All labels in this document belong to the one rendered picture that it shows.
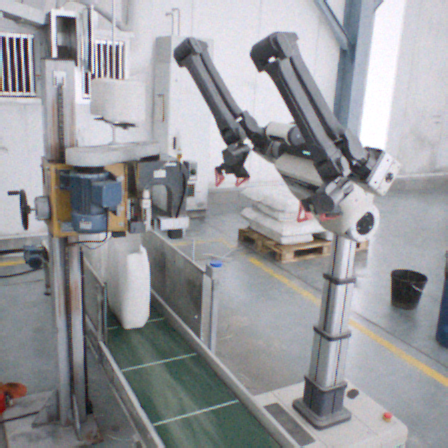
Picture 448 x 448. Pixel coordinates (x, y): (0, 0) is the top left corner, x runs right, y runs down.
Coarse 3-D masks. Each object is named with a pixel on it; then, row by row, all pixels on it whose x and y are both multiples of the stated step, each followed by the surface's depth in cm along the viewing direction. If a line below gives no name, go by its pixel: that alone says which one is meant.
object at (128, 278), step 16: (112, 240) 278; (128, 240) 267; (112, 256) 272; (128, 256) 258; (144, 256) 262; (112, 272) 273; (128, 272) 259; (144, 272) 263; (112, 288) 276; (128, 288) 262; (144, 288) 265; (112, 304) 283; (128, 304) 264; (144, 304) 268; (128, 320) 267; (144, 320) 272
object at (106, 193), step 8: (96, 184) 190; (104, 184) 188; (112, 184) 191; (120, 184) 194; (96, 192) 190; (104, 192) 189; (112, 192) 192; (120, 192) 195; (96, 200) 191; (104, 200) 189; (112, 200) 193; (120, 200) 196; (104, 208) 195
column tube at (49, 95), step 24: (48, 72) 198; (72, 72) 202; (48, 96) 200; (72, 96) 204; (48, 120) 203; (72, 120) 207; (48, 144) 205; (72, 144) 210; (48, 240) 226; (72, 240) 222; (72, 264) 225; (72, 288) 228; (72, 312) 231; (72, 336) 235
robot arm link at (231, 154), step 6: (240, 126) 192; (240, 132) 191; (240, 138) 192; (246, 138) 194; (234, 144) 191; (228, 150) 187; (234, 150) 189; (240, 150) 190; (228, 156) 188; (234, 156) 187; (240, 156) 190; (228, 162) 189; (234, 162) 188
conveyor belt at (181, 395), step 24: (120, 336) 263; (144, 336) 264; (168, 336) 266; (120, 360) 241; (144, 360) 242; (168, 360) 243; (192, 360) 244; (144, 384) 223; (168, 384) 224; (192, 384) 225; (216, 384) 226; (144, 408) 207; (168, 408) 208; (192, 408) 209; (216, 408) 209; (240, 408) 210; (168, 432) 194; (192, 432) 194; (216, 432) 195; (240, 432) 196; (264, 432) 197
